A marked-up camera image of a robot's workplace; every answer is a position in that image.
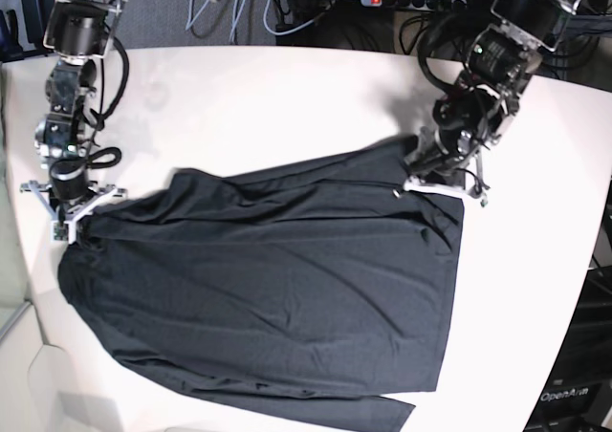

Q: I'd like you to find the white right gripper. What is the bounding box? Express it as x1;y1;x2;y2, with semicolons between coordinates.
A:
19;181;128;244

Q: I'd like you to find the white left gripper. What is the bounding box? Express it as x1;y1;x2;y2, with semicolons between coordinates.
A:
392;157;490;207

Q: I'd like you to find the dark grey long-sleeve T-shirt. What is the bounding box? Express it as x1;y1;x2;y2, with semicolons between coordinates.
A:
58;139;464;431

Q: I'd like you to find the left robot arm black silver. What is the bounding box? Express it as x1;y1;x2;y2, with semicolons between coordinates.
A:
394;0;582;205

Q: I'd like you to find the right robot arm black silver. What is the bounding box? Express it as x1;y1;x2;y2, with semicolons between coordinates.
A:
20;0;130;244

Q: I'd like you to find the black OpenArm case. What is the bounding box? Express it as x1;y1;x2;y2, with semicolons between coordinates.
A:
525;267;611;431

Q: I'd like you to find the black equipment on floor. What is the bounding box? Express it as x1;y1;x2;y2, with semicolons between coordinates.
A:
1;0;54;62

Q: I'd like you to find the white power strip red switch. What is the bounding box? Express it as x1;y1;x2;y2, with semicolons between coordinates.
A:
360;0;469;12

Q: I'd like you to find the white cable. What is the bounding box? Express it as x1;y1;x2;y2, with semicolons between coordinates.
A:
184;0;250;41

